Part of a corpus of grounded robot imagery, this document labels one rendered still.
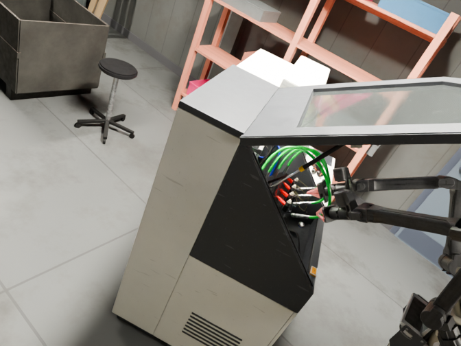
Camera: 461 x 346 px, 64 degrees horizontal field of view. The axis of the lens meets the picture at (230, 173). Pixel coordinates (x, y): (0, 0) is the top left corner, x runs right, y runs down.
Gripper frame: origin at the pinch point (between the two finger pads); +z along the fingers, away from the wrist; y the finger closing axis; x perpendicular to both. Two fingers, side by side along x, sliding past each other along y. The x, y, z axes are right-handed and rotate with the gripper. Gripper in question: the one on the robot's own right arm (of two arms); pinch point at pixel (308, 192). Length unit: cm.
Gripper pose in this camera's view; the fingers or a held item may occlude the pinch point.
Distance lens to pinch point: 185.9
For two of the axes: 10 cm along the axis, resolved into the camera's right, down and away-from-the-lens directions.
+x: -5.1, 3.1, -8.0
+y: -2.9, -9.4, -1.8
